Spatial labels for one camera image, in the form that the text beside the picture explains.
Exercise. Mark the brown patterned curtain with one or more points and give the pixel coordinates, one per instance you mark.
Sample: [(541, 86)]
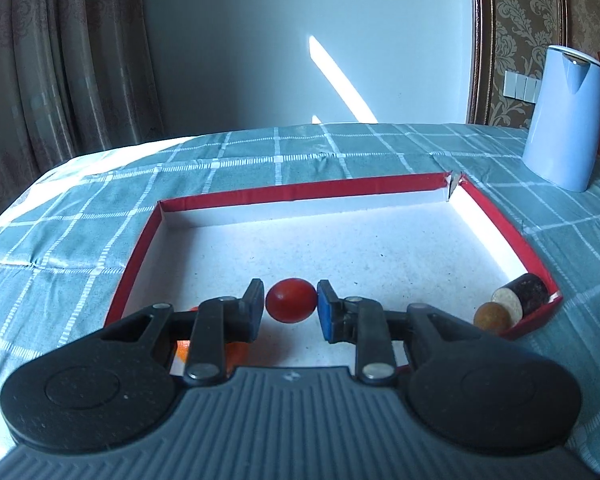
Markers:
[(75, 78)]

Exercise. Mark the white wall switch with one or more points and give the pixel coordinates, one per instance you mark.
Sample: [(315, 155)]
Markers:
[(521, 87)]

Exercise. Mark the teal plaid bed sheet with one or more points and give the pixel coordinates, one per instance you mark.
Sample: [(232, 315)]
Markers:
[(65, 241)]

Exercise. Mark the red shallow cardboard box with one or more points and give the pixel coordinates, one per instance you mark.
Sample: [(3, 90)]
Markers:
[(417, 239)]

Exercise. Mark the orange mandarin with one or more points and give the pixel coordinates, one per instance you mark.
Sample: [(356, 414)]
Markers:
[(219, 338)]

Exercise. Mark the brown wooden door frame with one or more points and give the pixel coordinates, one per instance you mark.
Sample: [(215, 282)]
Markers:
[(510, 35)]

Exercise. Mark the eggplant slice piece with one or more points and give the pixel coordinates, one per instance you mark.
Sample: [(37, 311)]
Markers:
[(522, 296)]

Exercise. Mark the light blue kettle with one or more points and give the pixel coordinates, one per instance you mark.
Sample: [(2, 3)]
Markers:
[(564, 133)]

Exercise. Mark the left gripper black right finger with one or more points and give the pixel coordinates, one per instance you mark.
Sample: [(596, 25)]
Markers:
[(363, 323)]

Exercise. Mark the red cherry tomato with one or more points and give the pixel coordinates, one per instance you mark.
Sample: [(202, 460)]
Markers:
[(291, 300)]

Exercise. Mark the small brown round fruit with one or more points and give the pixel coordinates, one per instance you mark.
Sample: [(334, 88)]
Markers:
[(493, 318)]

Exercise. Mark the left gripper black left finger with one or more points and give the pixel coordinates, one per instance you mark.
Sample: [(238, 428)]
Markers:
[(250, 303)]

